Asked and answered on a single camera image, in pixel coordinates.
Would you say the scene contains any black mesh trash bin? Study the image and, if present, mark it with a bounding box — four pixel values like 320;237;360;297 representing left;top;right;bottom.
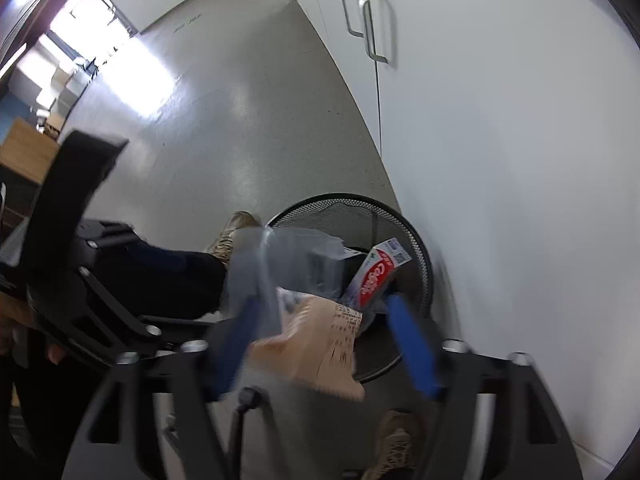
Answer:
268;193;434;382

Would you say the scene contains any black small carton box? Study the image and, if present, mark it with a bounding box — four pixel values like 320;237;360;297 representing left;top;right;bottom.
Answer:
307;247;366;300

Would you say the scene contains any clear plastic bag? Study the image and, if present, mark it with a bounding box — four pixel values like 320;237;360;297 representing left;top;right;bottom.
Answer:
224;228;346;338

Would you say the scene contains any Colgate toothpaste box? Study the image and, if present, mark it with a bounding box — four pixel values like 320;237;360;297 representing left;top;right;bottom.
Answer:
342;237;412;312

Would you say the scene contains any beige sneaker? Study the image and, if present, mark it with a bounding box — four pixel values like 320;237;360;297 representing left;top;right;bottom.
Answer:
362;410;424;480
206;210;262;266

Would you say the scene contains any brown printed paper receipt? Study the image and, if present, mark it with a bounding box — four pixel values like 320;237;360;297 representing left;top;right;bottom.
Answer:
248;287;364;401

